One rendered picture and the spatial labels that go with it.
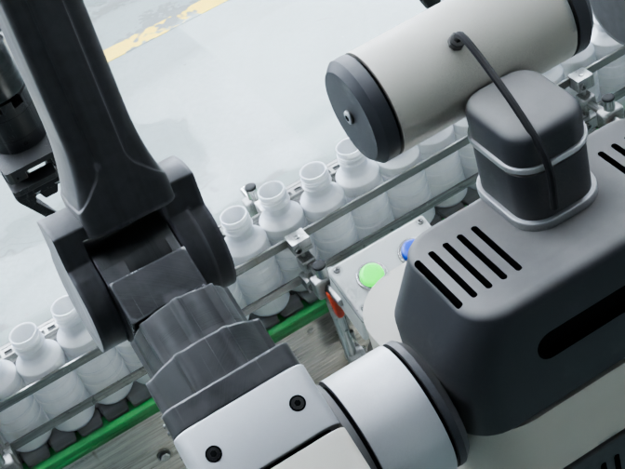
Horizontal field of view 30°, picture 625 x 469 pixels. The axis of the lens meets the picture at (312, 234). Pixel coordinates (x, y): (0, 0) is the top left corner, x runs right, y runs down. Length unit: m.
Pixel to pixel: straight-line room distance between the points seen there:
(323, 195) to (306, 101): 2.19
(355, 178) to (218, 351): 0.84
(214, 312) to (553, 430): 0.23
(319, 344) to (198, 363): 0.90
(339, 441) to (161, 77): 3.44
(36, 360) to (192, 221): 0.73
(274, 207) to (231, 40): 2.65
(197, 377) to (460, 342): 0.16
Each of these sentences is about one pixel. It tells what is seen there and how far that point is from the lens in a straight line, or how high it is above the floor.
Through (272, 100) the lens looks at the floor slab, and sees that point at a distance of 3.75.
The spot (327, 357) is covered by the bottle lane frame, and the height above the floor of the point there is 0.90.
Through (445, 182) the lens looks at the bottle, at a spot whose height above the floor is 1.05.
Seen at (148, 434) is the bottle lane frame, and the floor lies 0.95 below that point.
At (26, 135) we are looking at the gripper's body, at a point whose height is 1.51.
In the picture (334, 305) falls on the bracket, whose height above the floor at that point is 1.05.
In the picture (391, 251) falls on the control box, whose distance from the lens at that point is 1.43.
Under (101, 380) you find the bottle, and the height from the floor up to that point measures 1.05.
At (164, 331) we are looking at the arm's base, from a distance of 0.73.
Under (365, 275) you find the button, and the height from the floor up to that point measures 1.12.
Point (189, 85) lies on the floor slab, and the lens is 3.97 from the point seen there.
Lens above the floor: 2.08
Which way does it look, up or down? 41 degrees down
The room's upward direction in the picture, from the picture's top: 20 degrees counter-clockwise
